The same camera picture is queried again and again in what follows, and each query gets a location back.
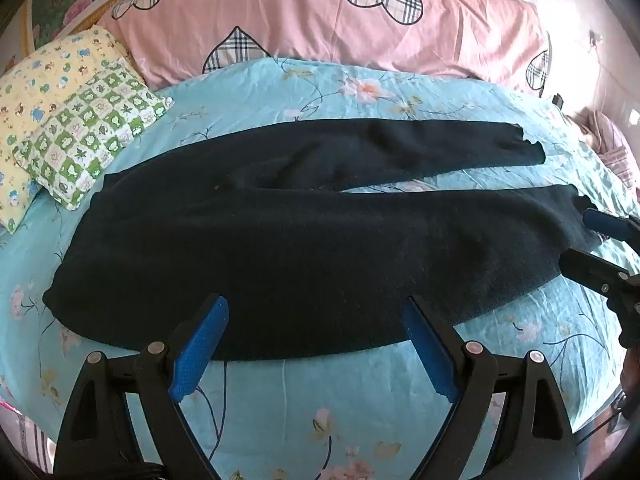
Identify pink quilt with plaid hearts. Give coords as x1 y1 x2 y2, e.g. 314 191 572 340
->
96 0 552 99

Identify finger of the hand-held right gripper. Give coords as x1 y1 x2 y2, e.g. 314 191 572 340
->
582 208 640 242
559 248 632 302

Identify pink striped cloth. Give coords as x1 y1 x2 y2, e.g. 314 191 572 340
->
569 109 640 192

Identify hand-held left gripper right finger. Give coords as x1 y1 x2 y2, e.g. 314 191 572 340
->
403 294 582 480

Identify blue floral bed sheet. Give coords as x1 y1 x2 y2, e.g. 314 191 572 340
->
0 56 637 480

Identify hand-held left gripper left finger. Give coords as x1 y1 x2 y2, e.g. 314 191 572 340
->
52 294 230 480

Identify green checked pillow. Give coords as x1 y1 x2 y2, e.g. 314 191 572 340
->
12 57 176 211

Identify yellow cartoon print pillow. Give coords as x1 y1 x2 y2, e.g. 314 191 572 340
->
0 24 132 234

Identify black pants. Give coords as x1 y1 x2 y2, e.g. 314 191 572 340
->
42 119 604 362

